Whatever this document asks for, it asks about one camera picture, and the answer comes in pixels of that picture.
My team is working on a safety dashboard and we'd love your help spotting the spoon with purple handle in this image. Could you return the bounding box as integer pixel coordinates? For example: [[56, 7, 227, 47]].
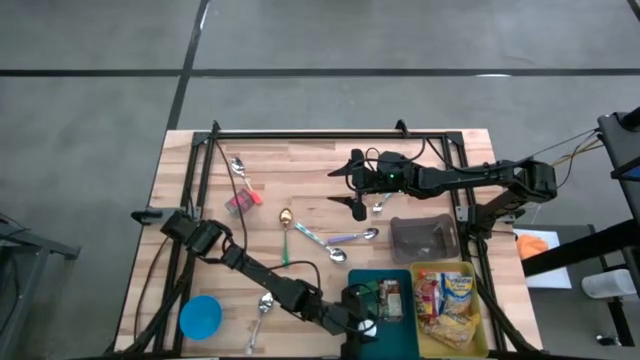
[[327, 227, 380, 246]]

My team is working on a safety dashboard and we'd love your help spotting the gold spoon green handle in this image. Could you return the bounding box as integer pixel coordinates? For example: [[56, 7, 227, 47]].
[[276, 208, 292, 266]]

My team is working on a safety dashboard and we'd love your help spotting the red yellow ramen packet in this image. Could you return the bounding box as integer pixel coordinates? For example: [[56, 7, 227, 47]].
[[413, 277, 444, 321]]

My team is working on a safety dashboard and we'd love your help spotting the blue ramen packet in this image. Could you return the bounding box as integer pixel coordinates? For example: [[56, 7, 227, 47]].
[[439, 272, 475, 316]]

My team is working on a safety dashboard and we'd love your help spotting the white paper sheet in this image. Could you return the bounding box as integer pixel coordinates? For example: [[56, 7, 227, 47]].
[[512, 228, 574, 290]]

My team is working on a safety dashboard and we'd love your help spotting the spice jar white lid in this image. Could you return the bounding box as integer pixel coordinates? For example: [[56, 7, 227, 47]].
[[357, 318, 379, 339]]

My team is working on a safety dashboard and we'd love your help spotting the brown snack packet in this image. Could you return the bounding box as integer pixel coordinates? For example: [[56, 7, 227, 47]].
[[378, 278, 405, 323]]

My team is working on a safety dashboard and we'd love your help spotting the black equipment cart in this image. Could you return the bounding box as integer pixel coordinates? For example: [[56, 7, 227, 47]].
[[520, 105, 640, 349]]

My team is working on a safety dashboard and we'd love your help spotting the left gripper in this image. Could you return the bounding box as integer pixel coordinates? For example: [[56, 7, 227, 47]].
[[339, 287, 380, 359]]

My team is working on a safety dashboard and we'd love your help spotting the brown plastic bin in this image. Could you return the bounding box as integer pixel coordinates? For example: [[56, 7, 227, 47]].
[[388, 213, 461, 265]]

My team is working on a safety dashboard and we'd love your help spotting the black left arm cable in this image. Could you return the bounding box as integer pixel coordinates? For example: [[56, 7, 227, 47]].
[[213, 139, 251, 256]]

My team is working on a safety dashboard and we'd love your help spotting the plain silver spoon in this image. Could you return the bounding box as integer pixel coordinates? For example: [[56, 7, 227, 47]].
[[244, 292, 275, 356]]

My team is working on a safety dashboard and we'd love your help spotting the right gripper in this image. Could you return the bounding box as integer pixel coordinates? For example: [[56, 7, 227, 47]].
[[326, 148, 419, 222]]

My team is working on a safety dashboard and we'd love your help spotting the grey metal bench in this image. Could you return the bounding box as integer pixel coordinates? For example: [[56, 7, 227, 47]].
[[0, 218, 81, 360]]

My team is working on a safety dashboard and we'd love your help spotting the brown cable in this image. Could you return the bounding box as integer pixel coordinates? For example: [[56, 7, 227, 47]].
[[132, 235, 170, 342]]

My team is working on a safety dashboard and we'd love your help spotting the orange object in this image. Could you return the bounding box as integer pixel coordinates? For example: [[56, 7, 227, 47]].
[[515, 233, 551, 261]]

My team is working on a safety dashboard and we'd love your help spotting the blue bowl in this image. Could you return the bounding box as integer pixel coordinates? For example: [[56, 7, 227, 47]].
[[178, 294, 224, 342]]

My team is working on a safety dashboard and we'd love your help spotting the spoon with striped teal handle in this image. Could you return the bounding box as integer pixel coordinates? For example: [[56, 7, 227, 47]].
[[293, 221, 348, 265]]

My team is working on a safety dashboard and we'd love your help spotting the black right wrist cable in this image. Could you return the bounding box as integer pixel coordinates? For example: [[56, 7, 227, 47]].
[[363, 137, 469, 174]]

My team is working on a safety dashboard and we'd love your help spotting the yellow cable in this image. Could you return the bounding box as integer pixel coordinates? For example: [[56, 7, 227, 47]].
[[549, 142, 604, 169]]

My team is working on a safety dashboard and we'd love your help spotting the teal plastic bin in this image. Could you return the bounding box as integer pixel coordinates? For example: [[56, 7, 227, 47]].
[[347, 268, 420, 359]]

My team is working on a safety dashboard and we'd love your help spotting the spoon with blue handle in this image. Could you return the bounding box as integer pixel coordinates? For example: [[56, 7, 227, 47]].
[[372, 192, 395, 215]]

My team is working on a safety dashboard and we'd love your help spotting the yellow plastic bin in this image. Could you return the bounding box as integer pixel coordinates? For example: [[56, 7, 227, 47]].
[[408, 261, 490, 359]]

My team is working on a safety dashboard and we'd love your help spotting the white cylinder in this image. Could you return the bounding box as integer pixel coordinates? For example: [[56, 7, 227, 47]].
[[581, 268, 637, 300]]

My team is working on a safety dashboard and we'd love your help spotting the spoon with red handle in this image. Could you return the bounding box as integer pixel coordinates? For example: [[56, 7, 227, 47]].
[[230, 155, 264, 206]]

